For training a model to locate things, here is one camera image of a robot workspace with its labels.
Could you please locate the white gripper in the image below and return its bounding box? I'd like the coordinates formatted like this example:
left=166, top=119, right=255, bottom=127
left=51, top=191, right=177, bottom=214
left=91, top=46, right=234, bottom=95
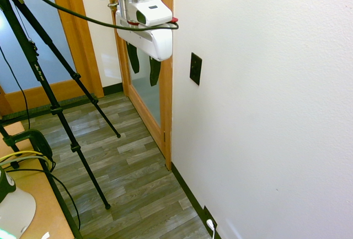
left=115, top=10, right=174, bottom=87

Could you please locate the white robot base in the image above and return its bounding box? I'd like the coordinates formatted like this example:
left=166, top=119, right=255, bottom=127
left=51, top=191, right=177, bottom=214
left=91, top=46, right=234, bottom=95
left=0, top=165, right=37, bottom=239

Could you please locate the wooden frosted glass door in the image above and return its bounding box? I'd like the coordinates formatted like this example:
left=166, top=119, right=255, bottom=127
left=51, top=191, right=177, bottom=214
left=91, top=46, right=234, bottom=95
left=0, top=0, right=105, bottom=115

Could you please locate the black table clamp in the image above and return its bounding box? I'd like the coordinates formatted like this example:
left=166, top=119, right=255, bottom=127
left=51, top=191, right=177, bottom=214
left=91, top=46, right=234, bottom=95
left=2, top=129, right=54, bottom=168

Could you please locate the white power plug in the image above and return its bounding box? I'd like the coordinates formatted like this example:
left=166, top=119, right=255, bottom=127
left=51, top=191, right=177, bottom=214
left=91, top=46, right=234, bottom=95
left=206, top=219, right=218, bottom=239

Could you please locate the black wall light switch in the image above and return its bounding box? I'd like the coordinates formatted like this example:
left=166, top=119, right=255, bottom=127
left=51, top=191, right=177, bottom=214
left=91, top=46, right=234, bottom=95
left=189, top=52, right=203, bottom=86

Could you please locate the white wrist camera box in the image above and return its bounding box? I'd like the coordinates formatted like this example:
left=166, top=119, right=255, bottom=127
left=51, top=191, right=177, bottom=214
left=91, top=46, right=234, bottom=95
left=117, top=0, right=173, bottom=27

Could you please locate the black camera tripod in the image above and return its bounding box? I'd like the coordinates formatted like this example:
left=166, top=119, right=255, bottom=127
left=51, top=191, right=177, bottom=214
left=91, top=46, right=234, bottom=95
left=0, top=0, right=121, bottom=210

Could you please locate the black thin cable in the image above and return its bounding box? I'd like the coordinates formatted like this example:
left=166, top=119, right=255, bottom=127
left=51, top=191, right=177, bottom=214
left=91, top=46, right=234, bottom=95
left=0, top=46, right=81, bottom=231

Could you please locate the grey cable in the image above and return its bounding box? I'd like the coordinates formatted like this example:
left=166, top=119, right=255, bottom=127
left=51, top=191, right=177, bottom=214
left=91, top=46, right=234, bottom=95
left=0, top=155, right=50, bottom=168

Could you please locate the yellow cable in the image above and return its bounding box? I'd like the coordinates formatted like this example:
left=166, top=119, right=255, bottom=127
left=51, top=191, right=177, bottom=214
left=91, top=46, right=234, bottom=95
left=0, top=151, right=53, bottom=172

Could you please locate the black wall outlet plate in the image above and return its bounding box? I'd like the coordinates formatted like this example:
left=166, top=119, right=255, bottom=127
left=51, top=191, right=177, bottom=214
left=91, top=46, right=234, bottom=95
left=202, top=205, right=218, bottom=231

